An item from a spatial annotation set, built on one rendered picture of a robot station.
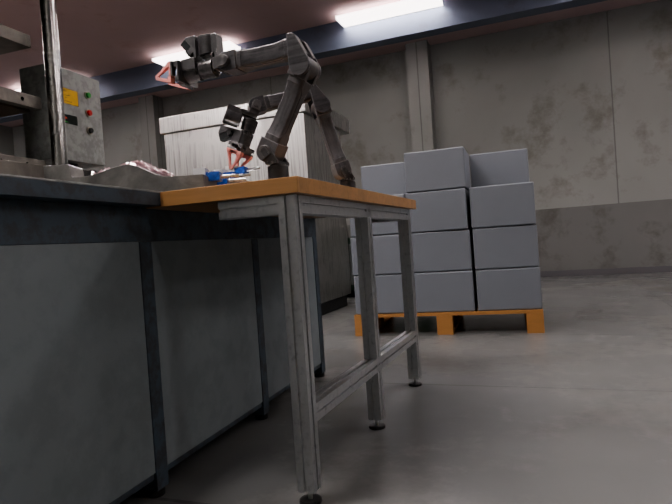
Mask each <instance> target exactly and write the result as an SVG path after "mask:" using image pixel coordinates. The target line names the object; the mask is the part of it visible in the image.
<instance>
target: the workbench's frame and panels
mask: <svg viewBox="0 0 672 504"><path fill-rule="evenodd" d="M154 206H161V201H160V193H156V192H147V191H138V190H128V189H119V188H109V187H100V186H91V185H81V184H72V183H63V182H53V181H44V180H34V179H25V178H16V177H6V176H0V504H120V503H121V502H123V501H124V500H125V499H127V498H128V497H130V496H131V495H133V494H134V493H136V492H137V491H139V490H140V489H142V490H146V491H147V497H149V498H158V497H161V496H163V495H164V494H165V493H166V488H165V486H166V485H168V484H169V477H168V470H170V469H171V468H173V467H174V466H175V465H177V464H178V463H180V462H181V461H183V460H184V459H186V458H187V457H189V456H190V455H192V454H193V453H195V452H196V451H198V450H199V449H200V448H202V447H203V446H205V445H206V444H208V443H209V442H211V441H212V440H214V439H215V438H217V437H218V436H220V435H221V434H223V433H224V432H225V431H227V430H228V429H230V428H231V427H233V426H234V425H236V424H237V423H239V422H240V421H242V420H243V419H245V418H246V417H248V416H249V415H250V414H253V415H255V419H256V420H265V419H267V418H268V412H269V411H270V407H269V402H270V401H271V400H273V399H274V398H275V397H277V396H278V395H280V394H281V393H283V392H284V391H286V390H287V389H289V388H290V373H289V359H288V344H287V330H286V316H285V302H284V288H283V273H282V259H281V245H280V231H279V217H273V216H268V217H258V218H247V219H236V220H219V213H207V212H190V211H173V210H157V209H146V208H145V207H154ZM303 223H304V237H305V252H306V266H307V280H308V295H309V309H310V323H311V338H312V352H313V366H314V376H315V377H318V378H319V377H324V372H325V371H326V369H325V355H324V340H323V326H322V311H321V297H320V283H319V268H318V254H317V240H316V224H315V218H310V219H307V218H303Z"/></svg>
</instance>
